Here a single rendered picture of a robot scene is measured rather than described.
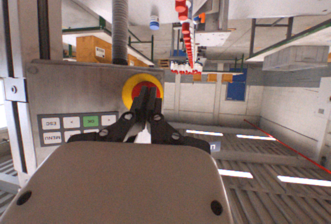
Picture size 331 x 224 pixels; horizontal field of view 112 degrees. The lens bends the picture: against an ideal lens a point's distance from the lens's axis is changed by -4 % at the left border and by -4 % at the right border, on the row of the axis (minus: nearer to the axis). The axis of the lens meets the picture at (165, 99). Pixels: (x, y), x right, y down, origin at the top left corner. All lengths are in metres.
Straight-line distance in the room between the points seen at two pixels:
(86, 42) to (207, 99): 6.91
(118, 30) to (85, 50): 1.54
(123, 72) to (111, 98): 0.04
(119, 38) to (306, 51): 2.05
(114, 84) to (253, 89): 8.43
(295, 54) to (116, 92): 2.02
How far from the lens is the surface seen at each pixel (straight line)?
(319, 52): 2.21
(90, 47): 1.75
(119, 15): 0.29
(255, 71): 8.56
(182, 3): 0.44
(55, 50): 0.22
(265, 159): 5.32
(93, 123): 0.18
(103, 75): 0.17
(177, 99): 7.60
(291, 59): 2.04
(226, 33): 0.46
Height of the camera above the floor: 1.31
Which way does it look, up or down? 8 degrees up
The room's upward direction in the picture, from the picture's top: 178 degrees counter-clockwise
